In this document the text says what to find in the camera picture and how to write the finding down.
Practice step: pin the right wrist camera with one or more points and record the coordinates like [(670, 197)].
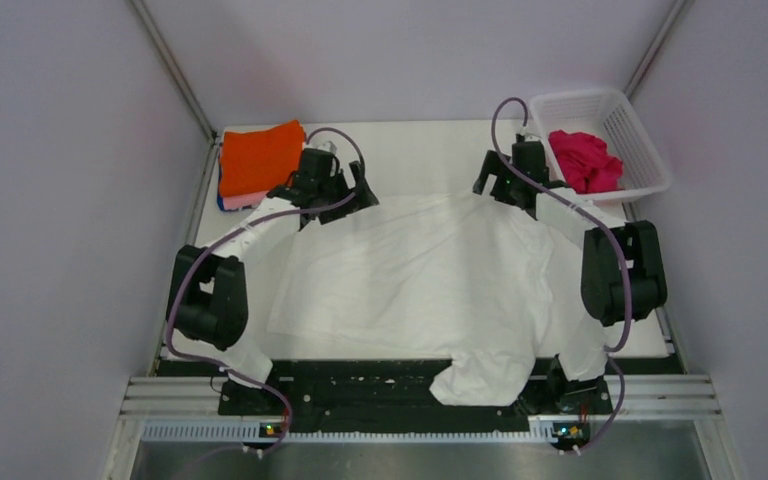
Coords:
[(526, 136)]

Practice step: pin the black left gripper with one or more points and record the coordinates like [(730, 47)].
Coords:
[(363, 199)]

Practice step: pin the folded pink t shirt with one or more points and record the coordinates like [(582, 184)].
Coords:
[(240, 202)]

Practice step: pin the aluminium frame rail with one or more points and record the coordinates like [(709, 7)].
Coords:
[(182, 408)]

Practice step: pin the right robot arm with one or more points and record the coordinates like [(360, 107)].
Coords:
[(622, 278)]

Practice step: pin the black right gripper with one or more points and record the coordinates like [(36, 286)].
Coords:
[(491, 165)]

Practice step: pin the crumpled magenta t shirt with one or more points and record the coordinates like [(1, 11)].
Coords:
[(585, 162)]

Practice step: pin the folded orange t shirt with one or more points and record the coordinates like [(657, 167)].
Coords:
[(258, 161)]

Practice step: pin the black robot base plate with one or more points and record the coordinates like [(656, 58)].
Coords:
[(383, 397)]

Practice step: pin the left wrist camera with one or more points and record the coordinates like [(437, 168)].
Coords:
[(328, 147)]

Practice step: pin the white plastic laundry basket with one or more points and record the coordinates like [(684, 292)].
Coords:
[(608, 115)]

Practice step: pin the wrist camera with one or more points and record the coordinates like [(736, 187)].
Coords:
[(328, 147), (526, 136)]

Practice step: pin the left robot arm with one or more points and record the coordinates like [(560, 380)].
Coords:
[(208, 309)]

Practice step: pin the white printed t shirt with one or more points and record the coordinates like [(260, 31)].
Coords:
[(459, 276)]

